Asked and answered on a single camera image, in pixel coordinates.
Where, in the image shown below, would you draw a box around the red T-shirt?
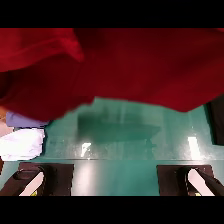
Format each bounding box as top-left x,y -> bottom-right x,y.
0,27 -> 224,122

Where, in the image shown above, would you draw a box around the lavender garment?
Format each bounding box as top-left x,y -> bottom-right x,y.
5,111 -> 50,129

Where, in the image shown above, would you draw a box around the white garment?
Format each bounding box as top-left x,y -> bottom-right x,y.
0,128 -> 46,162

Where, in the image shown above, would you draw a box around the black garment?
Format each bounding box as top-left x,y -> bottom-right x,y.
205,94 -> 224,146

